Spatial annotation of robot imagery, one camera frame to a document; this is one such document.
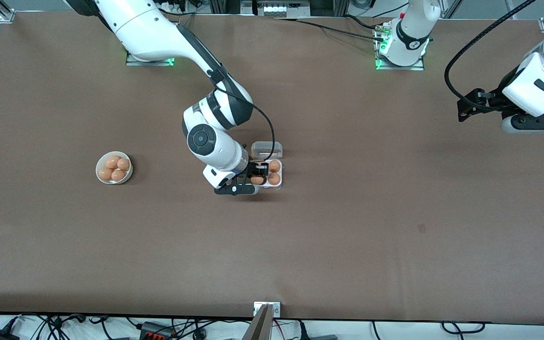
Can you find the clear plastic egg box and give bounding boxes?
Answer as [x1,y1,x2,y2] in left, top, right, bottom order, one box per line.
[251,141,284,191]

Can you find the white ceramic bowl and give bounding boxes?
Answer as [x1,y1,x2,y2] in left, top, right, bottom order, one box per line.
[95,151,134,185]

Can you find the white power strip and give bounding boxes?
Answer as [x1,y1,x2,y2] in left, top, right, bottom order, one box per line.
[258,0,310,17]

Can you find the black orange connector block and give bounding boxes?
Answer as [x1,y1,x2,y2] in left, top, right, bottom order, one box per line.
[140,322,177,340]

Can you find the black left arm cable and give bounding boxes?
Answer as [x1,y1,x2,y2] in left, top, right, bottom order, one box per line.
[444,0,537,107]

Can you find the silver camera mount bracket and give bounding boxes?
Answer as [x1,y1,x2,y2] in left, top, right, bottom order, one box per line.
[254,302,281,318]

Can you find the grey camera mount beam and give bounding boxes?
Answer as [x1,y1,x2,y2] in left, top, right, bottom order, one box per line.
[243,305,273,340]

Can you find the black cable across table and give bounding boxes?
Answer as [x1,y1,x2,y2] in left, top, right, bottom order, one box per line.
[272,17,386,41]

